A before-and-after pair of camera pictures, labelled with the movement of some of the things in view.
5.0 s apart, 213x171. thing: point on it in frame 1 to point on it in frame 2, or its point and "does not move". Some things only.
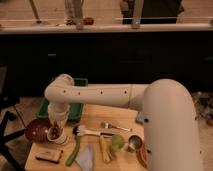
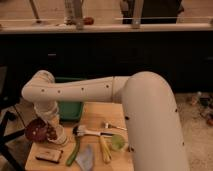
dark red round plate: [36, 130] does not move
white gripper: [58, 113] to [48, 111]
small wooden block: [52, 155] does not move
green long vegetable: [74, 153] does not move
